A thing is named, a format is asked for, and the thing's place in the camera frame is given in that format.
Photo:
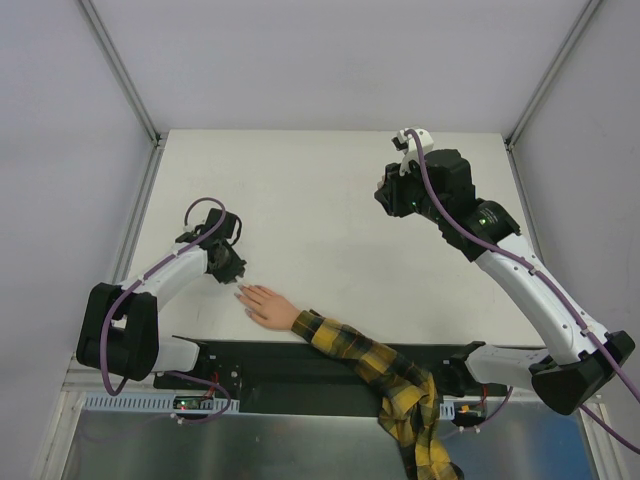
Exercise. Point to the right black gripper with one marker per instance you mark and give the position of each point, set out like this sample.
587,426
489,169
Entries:
388,195

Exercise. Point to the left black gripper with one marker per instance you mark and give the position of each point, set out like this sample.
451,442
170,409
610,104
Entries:
230,269

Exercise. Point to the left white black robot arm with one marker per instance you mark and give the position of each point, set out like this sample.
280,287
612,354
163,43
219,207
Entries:
120,333

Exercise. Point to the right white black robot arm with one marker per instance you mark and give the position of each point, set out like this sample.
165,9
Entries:
578,356

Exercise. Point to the mannequin hand with painted nails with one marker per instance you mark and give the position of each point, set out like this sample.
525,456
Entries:
267,308

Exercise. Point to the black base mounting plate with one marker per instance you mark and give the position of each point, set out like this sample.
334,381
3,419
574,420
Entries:
285,378

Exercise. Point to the left control board green led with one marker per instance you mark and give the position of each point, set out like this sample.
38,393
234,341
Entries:
193,403

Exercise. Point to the yellow black plaid shirt sleeve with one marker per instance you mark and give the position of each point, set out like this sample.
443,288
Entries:
410,403

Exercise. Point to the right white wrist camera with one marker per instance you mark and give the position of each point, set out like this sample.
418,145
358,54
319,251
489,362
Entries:
408,145

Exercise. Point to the right aluminium frame post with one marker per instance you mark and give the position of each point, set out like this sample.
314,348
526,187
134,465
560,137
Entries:
552,72

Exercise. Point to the aluminium frame post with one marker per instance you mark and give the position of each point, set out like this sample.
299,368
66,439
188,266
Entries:
119,70
552,72

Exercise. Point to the white slotted cable duct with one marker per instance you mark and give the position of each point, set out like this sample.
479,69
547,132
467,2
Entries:
150,403

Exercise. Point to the left aluminium frame post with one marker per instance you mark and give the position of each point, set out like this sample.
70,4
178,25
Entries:
119,70

